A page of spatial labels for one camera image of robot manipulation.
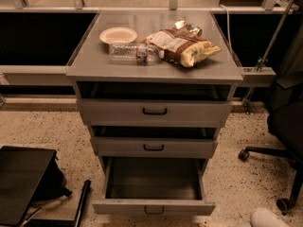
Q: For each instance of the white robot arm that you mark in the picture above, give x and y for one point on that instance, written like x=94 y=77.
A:
x=261 y=217

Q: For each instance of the grey metal drawer cabinet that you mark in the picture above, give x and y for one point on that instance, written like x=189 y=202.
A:
x=95 y=76

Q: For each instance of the grey top drawer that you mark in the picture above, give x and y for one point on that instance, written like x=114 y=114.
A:
x=154 y=113

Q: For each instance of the grey drawer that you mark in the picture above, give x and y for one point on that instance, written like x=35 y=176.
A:
x=154 y=147
x=153 y=187
x=154 y=113

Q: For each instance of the grey middle drawer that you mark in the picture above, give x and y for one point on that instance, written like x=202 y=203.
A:
x=154 y=147

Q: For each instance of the grey bottom drawer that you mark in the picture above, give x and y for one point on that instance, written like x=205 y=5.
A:
x=153 y=187

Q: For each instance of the clear plastic water bottle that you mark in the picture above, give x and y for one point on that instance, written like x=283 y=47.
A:
x=139 y=53

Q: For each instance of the brown yellow chip bag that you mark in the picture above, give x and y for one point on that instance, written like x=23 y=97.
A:
x=182 y=47

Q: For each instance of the white paper bowl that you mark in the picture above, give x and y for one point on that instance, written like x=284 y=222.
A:
x=118 y=35

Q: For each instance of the small silver foil snack bag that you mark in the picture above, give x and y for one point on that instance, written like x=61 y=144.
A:
x=182 y=25

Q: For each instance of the black tube on floor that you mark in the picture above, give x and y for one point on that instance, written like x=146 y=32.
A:
x=82 y=202

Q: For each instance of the grey metal pole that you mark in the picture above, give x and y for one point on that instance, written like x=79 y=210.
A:
x=251 y=73

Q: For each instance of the black bag on floor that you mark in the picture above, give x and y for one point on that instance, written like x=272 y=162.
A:
x=52 y=184

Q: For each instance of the black office chair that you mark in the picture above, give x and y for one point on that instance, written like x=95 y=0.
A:
x=284 y=103

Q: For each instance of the black flat case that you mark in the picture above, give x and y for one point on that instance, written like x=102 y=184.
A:
x=21 y=170

